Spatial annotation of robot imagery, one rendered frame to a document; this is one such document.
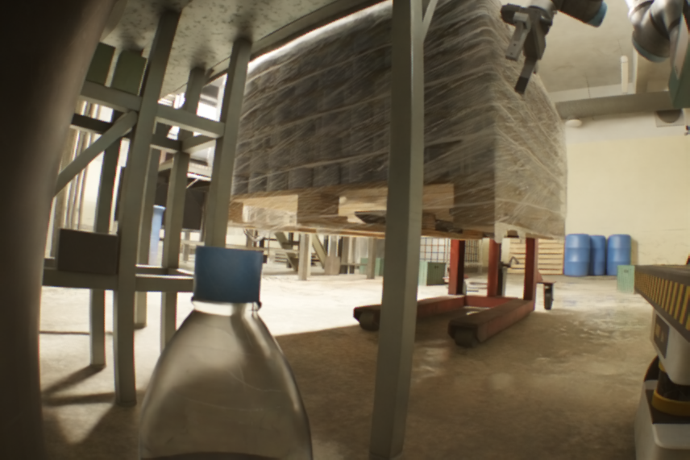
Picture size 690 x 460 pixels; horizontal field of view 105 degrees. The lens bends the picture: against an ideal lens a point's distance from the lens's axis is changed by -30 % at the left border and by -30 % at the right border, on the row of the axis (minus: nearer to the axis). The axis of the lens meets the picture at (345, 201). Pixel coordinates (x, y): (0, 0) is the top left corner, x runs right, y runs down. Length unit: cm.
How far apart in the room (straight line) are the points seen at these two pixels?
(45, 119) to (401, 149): 47
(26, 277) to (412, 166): 49
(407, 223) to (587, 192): 947
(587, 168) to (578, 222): 137
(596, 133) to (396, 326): 989
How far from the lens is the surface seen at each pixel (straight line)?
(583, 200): 991
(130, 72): 77
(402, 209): 55
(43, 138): 25
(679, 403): 56
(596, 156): 1012
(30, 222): 25
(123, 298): 73
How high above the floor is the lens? 33
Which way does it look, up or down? 8 degrees up
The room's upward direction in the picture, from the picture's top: 4 degrees clockwise
